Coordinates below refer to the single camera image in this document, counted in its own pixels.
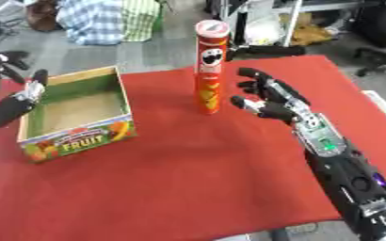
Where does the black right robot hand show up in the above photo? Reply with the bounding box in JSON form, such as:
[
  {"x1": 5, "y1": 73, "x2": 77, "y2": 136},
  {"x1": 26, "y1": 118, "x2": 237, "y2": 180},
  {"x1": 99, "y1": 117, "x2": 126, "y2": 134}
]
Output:
[{"x1": 229, "y1": 67, "x2": 314, "y2": 125}]

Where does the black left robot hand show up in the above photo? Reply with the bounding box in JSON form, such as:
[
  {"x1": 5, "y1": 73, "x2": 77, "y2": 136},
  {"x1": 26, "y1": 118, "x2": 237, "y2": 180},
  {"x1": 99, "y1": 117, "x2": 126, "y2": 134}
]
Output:
[{"x1": 0, "y1": 69, "x2": 50, "y2": 128}]

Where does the cardboard box with green inside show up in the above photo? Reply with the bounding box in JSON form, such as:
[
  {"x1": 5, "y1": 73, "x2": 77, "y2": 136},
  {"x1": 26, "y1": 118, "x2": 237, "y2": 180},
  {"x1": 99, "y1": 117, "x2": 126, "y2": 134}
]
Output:
[{"x1": 15, "y1": 65, "x2": 139, "y2": 165}]

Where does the black stand foot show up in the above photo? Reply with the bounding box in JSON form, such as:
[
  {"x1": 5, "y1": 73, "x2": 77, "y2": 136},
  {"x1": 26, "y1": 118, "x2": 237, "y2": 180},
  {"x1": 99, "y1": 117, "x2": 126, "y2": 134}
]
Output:
[{"x1": 224, "y1": 44, "x2": 309, "y2": 62}]

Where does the red chips can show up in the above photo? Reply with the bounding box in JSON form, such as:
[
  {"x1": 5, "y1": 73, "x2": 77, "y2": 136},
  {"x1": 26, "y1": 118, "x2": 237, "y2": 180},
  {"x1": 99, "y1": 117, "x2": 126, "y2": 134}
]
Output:
[{"x1": 193, "y1": 19, "x2": 233, "y2": 116}]

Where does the white plastic bag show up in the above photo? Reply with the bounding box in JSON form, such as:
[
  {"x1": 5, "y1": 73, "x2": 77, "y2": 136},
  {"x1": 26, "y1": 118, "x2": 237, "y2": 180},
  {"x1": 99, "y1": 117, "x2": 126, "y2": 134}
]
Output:
[{"x1": 244, "y1": 13, "x2": 287, "y2": 46}]

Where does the yellow cloth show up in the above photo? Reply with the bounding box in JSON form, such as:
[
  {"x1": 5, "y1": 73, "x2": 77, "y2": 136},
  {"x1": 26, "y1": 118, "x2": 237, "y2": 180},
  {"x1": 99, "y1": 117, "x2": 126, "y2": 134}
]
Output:
[{"x1": 290, "y1": 24, "x2": 335, "y2": 46}]

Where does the brown bag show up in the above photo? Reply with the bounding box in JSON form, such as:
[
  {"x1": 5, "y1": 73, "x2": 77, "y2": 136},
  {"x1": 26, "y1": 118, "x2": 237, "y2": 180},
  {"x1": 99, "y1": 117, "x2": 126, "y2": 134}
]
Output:
[{"x1": 24, "y1": 0, "x2": 61, "y2": 33}]

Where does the blue checked cloth bag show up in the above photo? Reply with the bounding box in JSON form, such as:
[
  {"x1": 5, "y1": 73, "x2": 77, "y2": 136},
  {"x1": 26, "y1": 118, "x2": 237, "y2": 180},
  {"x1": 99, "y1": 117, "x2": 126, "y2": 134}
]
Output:
[{"x1": 55, "y1": 0, "x2": 127, "y2": 47}]

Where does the green striped cloth bag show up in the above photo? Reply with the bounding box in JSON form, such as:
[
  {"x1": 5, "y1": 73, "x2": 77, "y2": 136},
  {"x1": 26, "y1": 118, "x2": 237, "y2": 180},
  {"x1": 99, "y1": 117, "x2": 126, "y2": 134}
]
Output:
[{"x1": 121, "y1": 0, "x2": 164, "y2": 43}]

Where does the white metal frame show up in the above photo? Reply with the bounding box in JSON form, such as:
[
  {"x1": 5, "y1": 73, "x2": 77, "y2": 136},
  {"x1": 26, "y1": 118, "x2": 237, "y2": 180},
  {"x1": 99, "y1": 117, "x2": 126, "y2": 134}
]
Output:
[{"x1": 217, "y1": 0, "x2": 383, "y2": 48}]

